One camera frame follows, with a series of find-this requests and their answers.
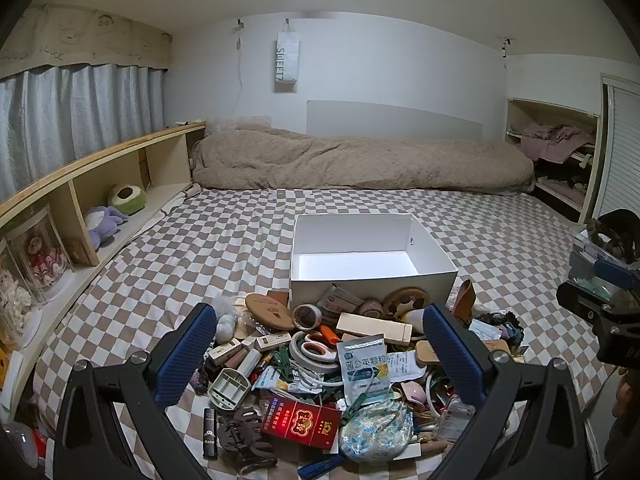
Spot beige printed valance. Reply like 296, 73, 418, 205
0, 4, 174, 81

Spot white cardboard box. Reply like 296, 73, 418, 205
288, 213, 459, 312

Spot purple plush toy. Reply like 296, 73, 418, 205
83, 204, 127, 251

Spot white lipstick box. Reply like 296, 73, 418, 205
206, 338, 244, 367

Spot closet shelves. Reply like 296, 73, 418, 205
504, 97, 601, 225

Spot green plastic clip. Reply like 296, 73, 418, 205
271, 346, 296, 387

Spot cream small box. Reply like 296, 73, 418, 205
254, 332, 292, 354

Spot white tape roll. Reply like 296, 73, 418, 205
289, 330, 341, 375

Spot light wooden block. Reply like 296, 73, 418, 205
335, 312, 414, 347

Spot green avocado plush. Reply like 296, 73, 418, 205
107, 182, 147, 217

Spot brown lipstick tube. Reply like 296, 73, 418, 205
220, 349, 252, 377

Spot black tube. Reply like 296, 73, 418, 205
202, 407, 220, 461

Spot orange-handled scissors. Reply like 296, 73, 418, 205
299, 331, 340, 365

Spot brown hair claw clip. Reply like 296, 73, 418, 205
216, 406, 279, 477

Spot doll in clear dome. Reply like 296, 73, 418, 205
4, 204, 75, 305

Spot pink clothes pile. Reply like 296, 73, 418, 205
519, 122, 597, 162

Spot dark crochet hair ties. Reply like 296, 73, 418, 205
475, 310, 525, 358

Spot floral fabric scrunchie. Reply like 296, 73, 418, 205
191, 364, 212, 395

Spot white hanging tissue bag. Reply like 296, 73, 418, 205
273, 18, 301, 95

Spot blue floral plastic bag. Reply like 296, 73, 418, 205
338, 401, 416, 465

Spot grey plastic organiser tray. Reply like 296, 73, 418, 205
206, 367, 252, 414

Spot white hanging cable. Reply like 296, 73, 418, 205
234, 17, 247, 107

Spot brown packet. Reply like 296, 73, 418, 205
319, 284, 365, 328

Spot white cone bottle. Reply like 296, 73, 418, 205
404, 309, 427, 337

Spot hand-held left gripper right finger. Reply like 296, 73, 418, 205
422, 302, 588, 480

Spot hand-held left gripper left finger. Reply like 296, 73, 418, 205
52, 302, 218, 480

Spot white fluffy pompom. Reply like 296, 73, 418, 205
214, 293, 247, 341

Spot white flower bouquet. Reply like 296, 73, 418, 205
0, 240, 45, 352

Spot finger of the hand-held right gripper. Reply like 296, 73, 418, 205
594, 259, 637, 288

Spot white louvre door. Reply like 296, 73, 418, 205
591, 73, 640, 223

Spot wooden cutout coaster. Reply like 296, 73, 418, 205
381, 287, 432, 322

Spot wooden oval lid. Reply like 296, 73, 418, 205
244, 293, 294, 334

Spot dark brown tape roll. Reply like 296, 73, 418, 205
291, 303, 324, 332

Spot white tube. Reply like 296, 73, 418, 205
235, 347, 264, 380

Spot grey curtain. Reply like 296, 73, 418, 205
0, 64, 167, 207

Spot white headboard panel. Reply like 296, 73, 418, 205
306, 100, 485, 142

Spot white paper leaflet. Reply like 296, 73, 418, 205
387, 350, 427, 382

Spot checkered bedsheet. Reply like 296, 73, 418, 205
32, 187, 623, 480

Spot brown leather card holder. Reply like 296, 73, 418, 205
451, 279, 477, 329

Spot small wooden tag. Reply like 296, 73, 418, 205
415, 340, 442, 367

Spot pink case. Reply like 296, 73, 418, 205
399, 381, 427, 407

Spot white medicine sachet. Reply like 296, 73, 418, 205
336, 337, 392, 407

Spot wooden bedside shelf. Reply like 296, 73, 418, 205
0, 121, 207, 411

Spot brown fluffy thing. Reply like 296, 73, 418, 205
585, 208, 640, 263

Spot red box gold print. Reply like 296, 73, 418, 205
259, 396, 343, 454

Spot beige fluffy blanket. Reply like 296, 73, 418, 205
191, 125, 537, 196

